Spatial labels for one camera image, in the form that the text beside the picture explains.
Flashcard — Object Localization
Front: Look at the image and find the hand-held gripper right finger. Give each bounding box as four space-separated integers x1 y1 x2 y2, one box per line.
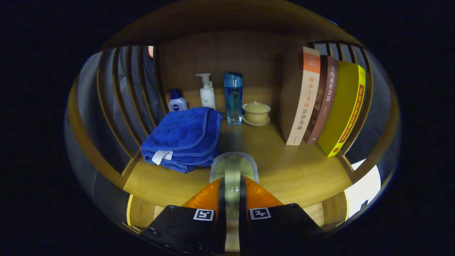
239 175 326 256

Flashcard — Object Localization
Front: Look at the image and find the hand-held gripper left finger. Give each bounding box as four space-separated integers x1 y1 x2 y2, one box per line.
140 177 226 256

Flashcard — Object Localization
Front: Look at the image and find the yellow-handled white fluffy brush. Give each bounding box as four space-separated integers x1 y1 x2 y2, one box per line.
209 152 259 219

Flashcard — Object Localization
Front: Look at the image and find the wooden countertop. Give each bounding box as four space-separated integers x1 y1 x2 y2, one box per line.
123 89 354 210

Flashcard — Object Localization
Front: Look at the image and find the wooden cabinet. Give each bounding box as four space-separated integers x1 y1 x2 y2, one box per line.
66 0 400 253

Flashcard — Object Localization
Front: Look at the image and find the blue folded towel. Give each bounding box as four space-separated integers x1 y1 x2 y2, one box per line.
141 107 223 174

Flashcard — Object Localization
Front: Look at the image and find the beige lidded teacup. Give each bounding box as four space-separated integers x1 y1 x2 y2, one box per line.
242 101 272 127

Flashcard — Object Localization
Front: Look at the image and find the blue glass bottle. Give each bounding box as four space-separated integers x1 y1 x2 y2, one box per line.
223 72 243 126

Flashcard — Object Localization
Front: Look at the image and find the small white blue-capped bottle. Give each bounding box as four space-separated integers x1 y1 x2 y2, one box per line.
168 89 189 112

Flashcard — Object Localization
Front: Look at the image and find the white pump bottle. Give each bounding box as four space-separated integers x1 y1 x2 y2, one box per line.
196 73 216 110

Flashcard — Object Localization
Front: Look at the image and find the beige orange-topped book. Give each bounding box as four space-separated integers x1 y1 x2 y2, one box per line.
279 46 321 146

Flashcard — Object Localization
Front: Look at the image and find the brown book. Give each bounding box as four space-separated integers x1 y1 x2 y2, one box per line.
303 55 339 144

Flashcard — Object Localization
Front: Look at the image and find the yellow book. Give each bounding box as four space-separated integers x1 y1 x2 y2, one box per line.
317 60 366 157

